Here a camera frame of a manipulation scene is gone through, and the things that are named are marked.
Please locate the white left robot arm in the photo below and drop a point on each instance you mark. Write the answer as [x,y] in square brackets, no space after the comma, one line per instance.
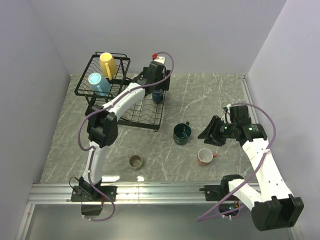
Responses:
[103,120]

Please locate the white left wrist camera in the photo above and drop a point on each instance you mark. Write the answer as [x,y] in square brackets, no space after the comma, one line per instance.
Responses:
[159,59]

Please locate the red orange mug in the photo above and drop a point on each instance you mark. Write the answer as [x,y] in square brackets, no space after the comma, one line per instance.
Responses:
[205,157]

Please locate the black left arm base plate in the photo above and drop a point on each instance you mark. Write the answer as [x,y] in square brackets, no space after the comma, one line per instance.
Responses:
[81,195]

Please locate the dark green patterned mug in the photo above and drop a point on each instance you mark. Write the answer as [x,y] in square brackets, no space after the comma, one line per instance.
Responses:
[182,133]

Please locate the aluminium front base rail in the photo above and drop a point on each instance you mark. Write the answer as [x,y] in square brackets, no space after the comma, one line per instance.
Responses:
[155,193]

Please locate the dark blue glossy mug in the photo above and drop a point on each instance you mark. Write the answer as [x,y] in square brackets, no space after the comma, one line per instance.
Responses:
[158,96]

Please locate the aluminium table edge rail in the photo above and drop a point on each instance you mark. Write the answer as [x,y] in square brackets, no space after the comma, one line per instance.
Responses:
[248,99]

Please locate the light blue ceramic mug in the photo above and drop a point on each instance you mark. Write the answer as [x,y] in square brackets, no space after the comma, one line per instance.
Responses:
[99,84]

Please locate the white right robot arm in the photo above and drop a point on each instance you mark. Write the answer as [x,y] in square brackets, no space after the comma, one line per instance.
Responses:
[272,207]

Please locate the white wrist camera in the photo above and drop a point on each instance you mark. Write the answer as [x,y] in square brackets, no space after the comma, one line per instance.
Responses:
[159,59]
[226,110]

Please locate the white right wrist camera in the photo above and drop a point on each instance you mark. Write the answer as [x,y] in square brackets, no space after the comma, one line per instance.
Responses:
[226,110]

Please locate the yellow ceramic mug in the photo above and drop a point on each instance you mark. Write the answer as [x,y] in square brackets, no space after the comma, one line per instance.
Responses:
[108,65]

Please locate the olive brown small cup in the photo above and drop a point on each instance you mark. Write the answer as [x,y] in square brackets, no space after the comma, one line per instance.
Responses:
[136,162]

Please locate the black wire dish rack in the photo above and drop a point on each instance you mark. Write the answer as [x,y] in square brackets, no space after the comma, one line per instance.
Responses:
[145,113]

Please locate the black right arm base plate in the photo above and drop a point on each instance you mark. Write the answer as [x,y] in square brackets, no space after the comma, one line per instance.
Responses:
[213,192]

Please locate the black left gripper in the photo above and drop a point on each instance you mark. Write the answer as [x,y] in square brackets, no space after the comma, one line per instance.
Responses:
[164,85]

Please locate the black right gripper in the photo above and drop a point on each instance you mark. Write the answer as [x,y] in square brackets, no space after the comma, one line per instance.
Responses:
[213,139]

